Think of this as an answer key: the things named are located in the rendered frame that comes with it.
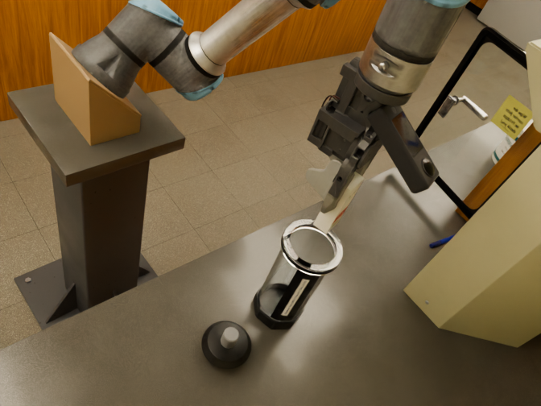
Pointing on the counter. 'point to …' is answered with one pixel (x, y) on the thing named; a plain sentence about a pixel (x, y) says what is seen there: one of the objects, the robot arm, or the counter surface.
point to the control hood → (534, 80)
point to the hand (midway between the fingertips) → (339, 200)
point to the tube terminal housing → (491, 267)
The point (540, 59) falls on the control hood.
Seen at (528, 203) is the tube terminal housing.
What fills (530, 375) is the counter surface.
